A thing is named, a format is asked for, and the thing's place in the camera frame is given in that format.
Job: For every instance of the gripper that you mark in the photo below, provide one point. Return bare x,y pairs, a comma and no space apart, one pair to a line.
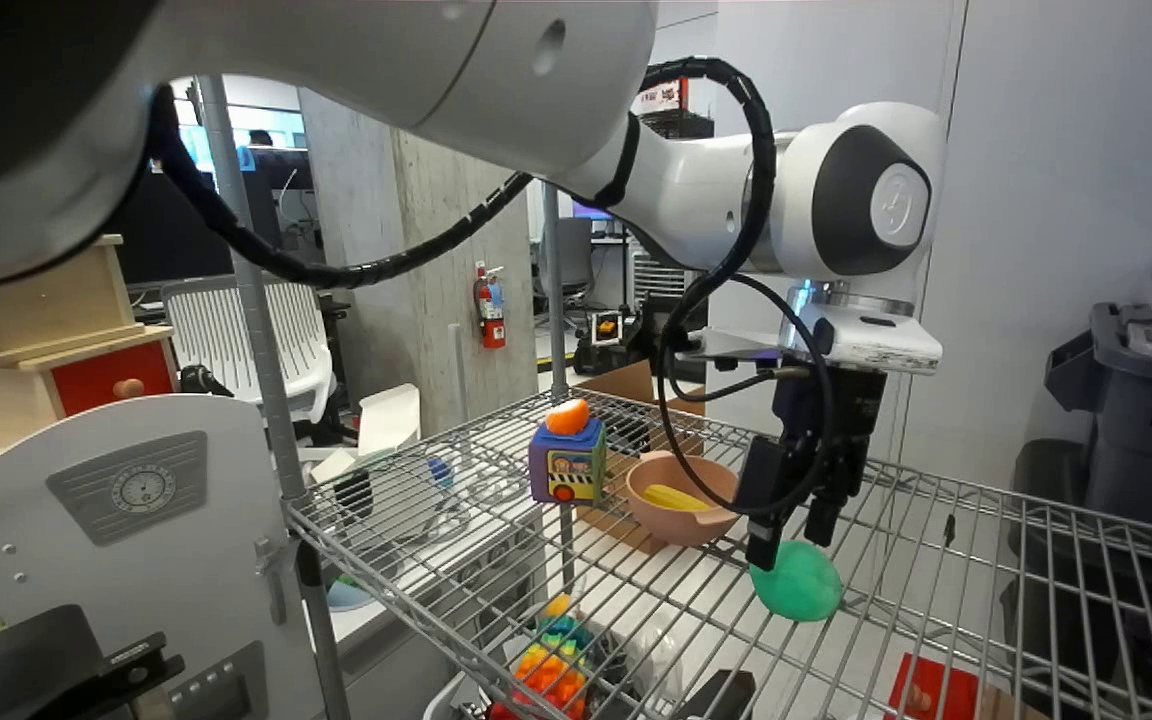
856,405

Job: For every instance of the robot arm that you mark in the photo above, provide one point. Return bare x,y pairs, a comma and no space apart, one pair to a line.
496,70

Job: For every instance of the green ball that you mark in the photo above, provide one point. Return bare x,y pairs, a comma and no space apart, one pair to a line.
798,585

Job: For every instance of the orange ball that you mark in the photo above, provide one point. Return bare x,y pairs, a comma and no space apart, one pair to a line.
567,417

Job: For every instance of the yellow toy corn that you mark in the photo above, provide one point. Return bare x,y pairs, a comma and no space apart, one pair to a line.
674,497

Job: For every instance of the pink bowl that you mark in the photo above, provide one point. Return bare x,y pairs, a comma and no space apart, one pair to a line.
671,525

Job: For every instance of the cardboard box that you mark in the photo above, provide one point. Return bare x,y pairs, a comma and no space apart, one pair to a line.
626,385

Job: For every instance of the colourful toy block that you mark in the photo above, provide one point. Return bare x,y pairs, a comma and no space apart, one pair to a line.
566,465

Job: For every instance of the red block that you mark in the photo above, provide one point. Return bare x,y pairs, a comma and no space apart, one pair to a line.
926,690

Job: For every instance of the rainbow pop toy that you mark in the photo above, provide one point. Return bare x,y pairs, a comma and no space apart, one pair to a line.
548,660

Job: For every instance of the grey office chair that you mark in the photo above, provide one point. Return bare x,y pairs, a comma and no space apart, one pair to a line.
566,255

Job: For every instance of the monitor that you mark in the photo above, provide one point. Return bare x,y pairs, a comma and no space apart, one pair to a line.
591,211

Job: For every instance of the red fire extinguisher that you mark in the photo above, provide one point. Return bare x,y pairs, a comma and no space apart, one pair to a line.
492,315

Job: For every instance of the grey trash bin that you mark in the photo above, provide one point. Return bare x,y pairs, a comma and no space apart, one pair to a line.
1146,430

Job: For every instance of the white box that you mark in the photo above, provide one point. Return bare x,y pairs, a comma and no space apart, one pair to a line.
388,415

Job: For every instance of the white slatted chair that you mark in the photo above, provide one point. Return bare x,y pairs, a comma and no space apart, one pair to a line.
226,335

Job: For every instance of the person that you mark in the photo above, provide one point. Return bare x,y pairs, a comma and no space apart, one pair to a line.
260,139

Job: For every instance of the white toy fridge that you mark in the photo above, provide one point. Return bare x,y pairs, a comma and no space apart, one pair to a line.
136,560

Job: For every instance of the wooden toy cabinet red drawer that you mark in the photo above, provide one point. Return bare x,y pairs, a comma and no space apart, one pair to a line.
56,310

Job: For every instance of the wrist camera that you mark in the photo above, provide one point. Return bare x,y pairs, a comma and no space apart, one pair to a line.
736,345

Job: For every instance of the camera on mount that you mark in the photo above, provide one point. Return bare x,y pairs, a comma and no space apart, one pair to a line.
26,670

